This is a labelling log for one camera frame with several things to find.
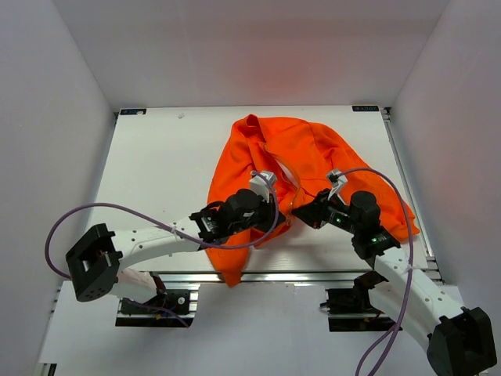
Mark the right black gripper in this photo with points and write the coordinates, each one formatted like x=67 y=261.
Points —
x=314 y=213

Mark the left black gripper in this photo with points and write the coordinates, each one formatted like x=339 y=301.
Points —
x=268 y=209

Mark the orange zip jacket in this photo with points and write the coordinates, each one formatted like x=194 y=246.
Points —
x=300 y=153

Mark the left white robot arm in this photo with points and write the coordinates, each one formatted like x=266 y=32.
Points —
x=101 y=261

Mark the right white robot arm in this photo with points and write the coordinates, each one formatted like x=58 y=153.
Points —
x=456 y=340

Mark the right blue corner label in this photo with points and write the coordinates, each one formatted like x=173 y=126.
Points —
x=365 y=108

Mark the blue corner label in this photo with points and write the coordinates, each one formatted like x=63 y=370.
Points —
x=132 y=112
x=365 y=108

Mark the left blue corner label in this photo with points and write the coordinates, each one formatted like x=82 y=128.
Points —
x=132 y=112

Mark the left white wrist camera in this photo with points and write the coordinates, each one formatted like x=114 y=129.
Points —
x=262 y=183

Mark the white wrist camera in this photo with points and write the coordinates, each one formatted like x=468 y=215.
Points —
x=337 y=180
x=262 y=183

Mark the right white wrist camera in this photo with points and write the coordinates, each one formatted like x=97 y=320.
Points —
x=337 y=180

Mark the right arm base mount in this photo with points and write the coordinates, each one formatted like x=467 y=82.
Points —
x=350 y=309

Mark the aluminium right side rail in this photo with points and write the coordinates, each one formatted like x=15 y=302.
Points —
x=432 y=265

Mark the aluminium rail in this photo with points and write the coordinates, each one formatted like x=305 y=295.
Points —
x=262 y=277
x=432 y=265

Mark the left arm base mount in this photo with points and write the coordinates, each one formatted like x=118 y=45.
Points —
x=169 y=308

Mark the aluminium front rail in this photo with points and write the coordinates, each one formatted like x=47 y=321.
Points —
x=262 y=277

